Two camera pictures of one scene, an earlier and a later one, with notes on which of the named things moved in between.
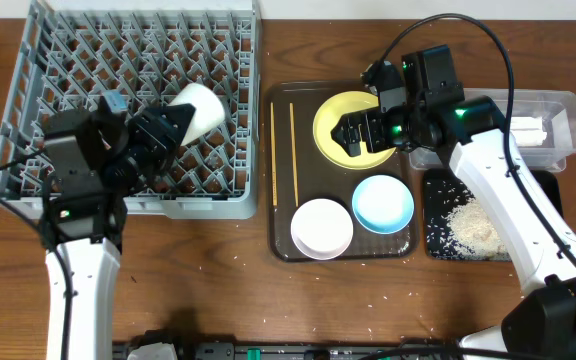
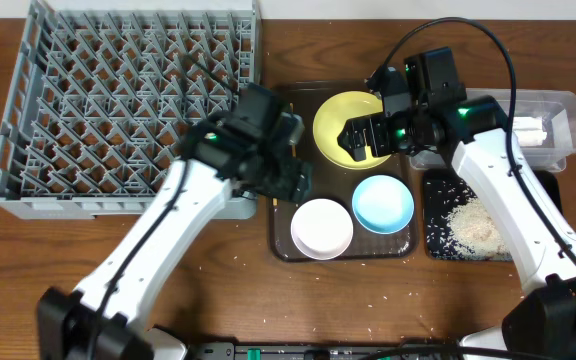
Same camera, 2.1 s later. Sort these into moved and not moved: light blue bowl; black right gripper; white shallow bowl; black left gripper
Moved: black left gripper
Not moved: light blue bowl; black right gripper; white shallow bowl
